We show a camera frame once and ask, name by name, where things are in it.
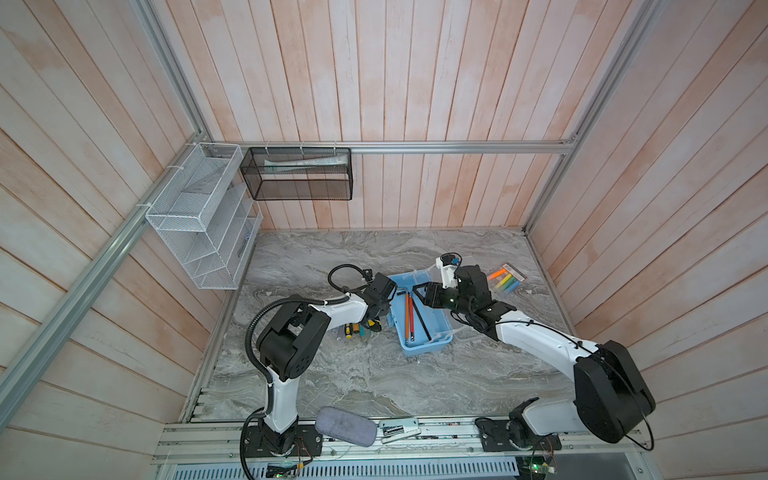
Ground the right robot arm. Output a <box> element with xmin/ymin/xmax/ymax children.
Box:
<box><xmin>414</xmin><ymin>264</ymin><xmax>656</xmax><ymax>450</ymax></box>

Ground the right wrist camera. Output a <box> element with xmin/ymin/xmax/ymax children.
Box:
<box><xmin>436</xmin><ymin>252</ymin><xmax>463</xmax><ymax>288</ymax></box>

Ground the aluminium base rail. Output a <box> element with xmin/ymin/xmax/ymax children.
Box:
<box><xmin>149</xmin><ymin>416</ymin><xmax>662</xmax><ymax>479</ymax></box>

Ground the blue plastic tool box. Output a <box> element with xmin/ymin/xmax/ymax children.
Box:
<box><xmin>388</xmin><ymin>269</ymin><xmax>454</xmax><ymax>357</ymax></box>

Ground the black mesh wall basket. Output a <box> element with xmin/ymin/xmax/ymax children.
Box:
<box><xmin>240</xmin><ymin>146</ymin><xmax>354</xmax><ymax>202</ymax></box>

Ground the grey fabric pouch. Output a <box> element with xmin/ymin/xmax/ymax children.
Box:
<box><xmin>315</xmin><ymin>407</ymin><xmax>378</xmax><ymax>447</ymax></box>

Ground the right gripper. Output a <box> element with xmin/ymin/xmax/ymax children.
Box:
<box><xmin>412</xmin><ymin>281</ymin><xmax>472</xmax><ymax>317</ymax></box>

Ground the pack of coloured markers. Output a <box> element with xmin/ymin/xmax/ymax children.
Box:
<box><xmin>486</xmin><ymin>263</ymin><xmax>527</xmax><ymax>293</ymax></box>

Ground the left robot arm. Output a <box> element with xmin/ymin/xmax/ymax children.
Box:
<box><xmin>239</xmin><ymin>270</ymin><xmax>397</xmax><ymax>465</ymax></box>

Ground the black hex key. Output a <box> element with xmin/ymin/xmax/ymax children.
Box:
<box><xmin>410</xmin><ymin>294</ymin><xmax>432</xmax><ymax>342</ymax></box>

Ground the red handled hex key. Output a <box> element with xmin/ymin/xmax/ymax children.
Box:
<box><xmin>406</xmin><ymin>292</ymin><xmax>415</xmax><ymax>345</ymax></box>

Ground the white wire mesh shelf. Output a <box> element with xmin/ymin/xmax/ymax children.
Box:
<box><xmin>146</xmin><ymin>143</ymin><xmax>263</xmax><ymax>290</ymax></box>

